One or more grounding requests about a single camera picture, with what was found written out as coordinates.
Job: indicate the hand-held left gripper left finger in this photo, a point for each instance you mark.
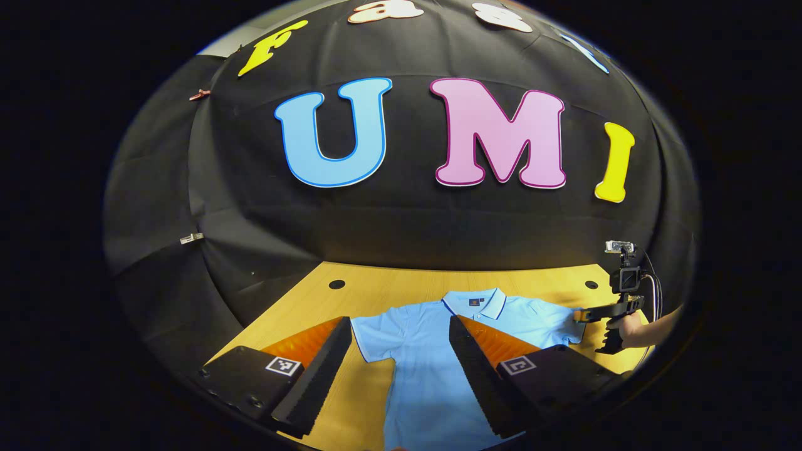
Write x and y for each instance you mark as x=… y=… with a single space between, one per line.
x=319 y=376

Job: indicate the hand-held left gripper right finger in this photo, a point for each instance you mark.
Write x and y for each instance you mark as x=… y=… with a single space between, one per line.
x=479 y=376

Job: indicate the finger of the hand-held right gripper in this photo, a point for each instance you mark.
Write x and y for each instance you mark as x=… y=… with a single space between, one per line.
x=595 y=313

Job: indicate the light blue polo T-shirt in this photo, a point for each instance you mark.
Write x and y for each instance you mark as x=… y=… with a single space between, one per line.
x=426 y=363

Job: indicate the black backdrop cloth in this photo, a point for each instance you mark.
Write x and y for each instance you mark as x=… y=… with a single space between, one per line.
x=401 y=219

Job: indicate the small white clip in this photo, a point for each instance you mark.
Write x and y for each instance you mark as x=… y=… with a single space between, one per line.
x=191 y=238

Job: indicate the small red clip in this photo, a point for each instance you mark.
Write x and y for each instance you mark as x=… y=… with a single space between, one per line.
x=200 y=94

